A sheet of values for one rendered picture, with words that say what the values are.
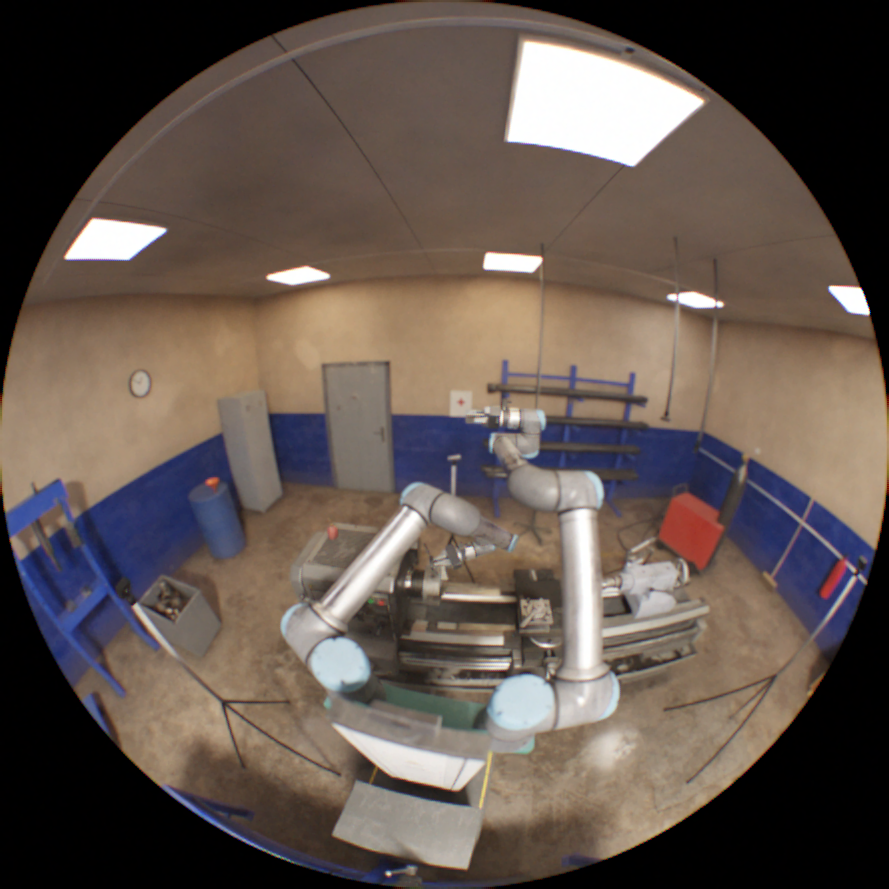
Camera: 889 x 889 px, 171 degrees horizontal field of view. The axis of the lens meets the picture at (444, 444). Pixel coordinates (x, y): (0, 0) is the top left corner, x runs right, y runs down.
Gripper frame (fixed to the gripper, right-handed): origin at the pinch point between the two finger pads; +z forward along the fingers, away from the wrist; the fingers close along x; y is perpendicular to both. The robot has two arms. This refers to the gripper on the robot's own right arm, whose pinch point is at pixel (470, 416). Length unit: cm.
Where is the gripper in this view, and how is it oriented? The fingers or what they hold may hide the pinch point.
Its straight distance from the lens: 135.4
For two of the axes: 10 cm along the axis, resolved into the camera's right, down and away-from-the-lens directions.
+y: -0.7, 9.3, -3.6
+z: -10.0, -0.4, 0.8
